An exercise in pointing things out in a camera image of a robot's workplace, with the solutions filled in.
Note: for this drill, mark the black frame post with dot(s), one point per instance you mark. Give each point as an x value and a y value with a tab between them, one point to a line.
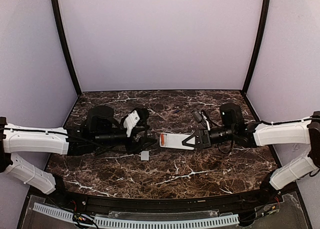
65	47
257	45

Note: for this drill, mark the white remote control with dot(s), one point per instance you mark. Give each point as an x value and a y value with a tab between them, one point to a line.
173	140

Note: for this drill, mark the white battery cover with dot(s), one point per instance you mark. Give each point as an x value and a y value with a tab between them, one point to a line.
145	155

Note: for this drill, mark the left black frame post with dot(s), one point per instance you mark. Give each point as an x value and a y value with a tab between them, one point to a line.
65	47

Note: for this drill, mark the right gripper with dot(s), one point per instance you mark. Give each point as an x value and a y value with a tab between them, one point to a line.
202	137

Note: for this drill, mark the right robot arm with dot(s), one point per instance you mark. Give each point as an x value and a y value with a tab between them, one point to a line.
262	133

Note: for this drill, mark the black front rail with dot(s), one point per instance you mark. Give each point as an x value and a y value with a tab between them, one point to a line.
242	203

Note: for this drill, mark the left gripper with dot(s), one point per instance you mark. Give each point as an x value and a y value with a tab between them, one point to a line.
133	141

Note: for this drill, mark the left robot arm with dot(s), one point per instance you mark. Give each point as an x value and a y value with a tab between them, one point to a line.
100	132

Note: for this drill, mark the orange battery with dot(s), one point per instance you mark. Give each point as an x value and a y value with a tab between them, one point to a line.
162	140

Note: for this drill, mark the right black frame post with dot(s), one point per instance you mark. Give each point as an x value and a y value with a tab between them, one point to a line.
257	45

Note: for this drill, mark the white cable duct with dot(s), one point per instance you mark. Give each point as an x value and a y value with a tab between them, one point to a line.
130	220

